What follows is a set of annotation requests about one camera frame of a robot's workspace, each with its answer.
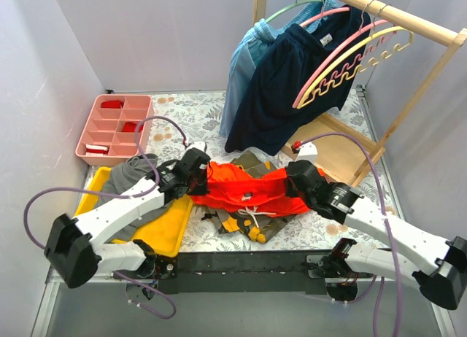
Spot red sock middle compartment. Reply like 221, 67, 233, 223
121, 121, 144, 133

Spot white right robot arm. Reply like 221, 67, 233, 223
285, 160, 466, 311

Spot pink hanger with navy shorts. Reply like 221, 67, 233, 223
299, 0, 350, 28

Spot pink divided organizer box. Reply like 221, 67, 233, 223
75, 94, 154, 166

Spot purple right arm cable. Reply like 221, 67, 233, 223
297, 131, 404, 337

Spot red sock top compartment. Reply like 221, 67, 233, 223
101, 100, 124, 109

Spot grey shorts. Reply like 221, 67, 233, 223
101, 156, 173, 239

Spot camouflage shorts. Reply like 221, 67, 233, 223
202, 151, 298, 244

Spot orange shorts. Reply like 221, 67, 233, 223
191, 162, 310, 217

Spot wooden clothes rack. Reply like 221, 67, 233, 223
252, 0, 467, 193

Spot green hanger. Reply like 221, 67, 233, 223
265, 0, 322, 23

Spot red white striped sock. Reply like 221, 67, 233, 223
85, 144, 109, 155

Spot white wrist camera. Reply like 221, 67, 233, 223
185, 141, 207, 152
292, 141, 318, 164

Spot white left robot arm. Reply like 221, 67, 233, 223
44, 142, 210, 288

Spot yellow wavy hanger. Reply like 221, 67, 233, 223
301, 19, 414, 109

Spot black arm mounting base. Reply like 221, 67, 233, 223
125, 250, 371, 301

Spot yellow plastic tray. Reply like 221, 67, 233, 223
74, 166, 193, 257

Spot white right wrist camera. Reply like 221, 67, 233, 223
292, 141, 318, 164

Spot light blue shorts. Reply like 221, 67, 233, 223
219, 0, 338, 137

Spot pink wavy hanger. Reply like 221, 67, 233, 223
293, 0, 376, 109

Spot red sock compartment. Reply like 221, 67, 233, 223
121, 121, 144, 133
101, 100, 124, 109

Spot navy blue shorts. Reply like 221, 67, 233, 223
224, 7, 370, 155

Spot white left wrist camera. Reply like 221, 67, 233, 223
185, 141, 207, 152

